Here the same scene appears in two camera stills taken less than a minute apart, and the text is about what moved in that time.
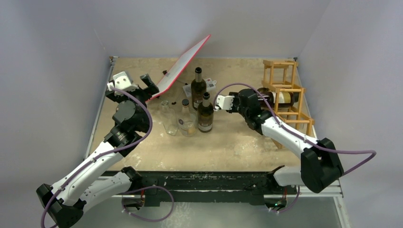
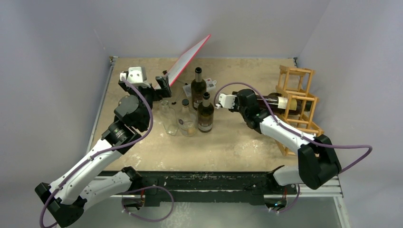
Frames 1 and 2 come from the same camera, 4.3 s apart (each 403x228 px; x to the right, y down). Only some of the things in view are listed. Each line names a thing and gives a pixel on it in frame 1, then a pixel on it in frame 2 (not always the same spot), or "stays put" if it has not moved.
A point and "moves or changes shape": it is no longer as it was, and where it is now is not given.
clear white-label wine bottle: x=187 y=121 stays put
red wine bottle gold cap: x=286 y=99 moves or changes shape
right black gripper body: x=250 y=100 stays put
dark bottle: x=198 y=89 stays put
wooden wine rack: x=280 y=77 → x=295 y=84
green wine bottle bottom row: x=205 y=114 stays put
